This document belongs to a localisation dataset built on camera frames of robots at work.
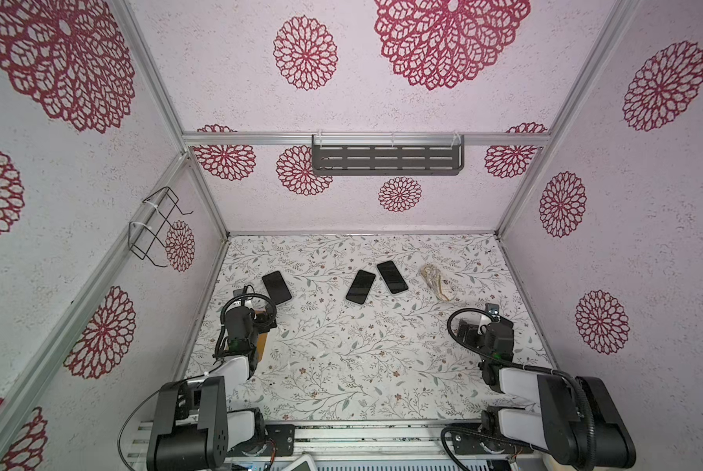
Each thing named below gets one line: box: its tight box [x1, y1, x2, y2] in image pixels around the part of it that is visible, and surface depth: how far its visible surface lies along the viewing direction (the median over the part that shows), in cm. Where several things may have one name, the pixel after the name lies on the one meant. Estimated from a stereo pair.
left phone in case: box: [262, 270, 292, 306], surface depth 107 cm
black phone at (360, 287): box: [345, 268, 377, 305], surface depth 106 cm
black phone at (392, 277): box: [377, 260, 409, 294], surface depth 108 cm
